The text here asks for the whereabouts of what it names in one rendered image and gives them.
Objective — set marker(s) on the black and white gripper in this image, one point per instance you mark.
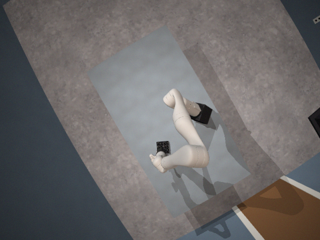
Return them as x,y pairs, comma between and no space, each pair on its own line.
158,151

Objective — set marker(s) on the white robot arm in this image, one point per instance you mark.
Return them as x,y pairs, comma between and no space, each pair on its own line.
190,155

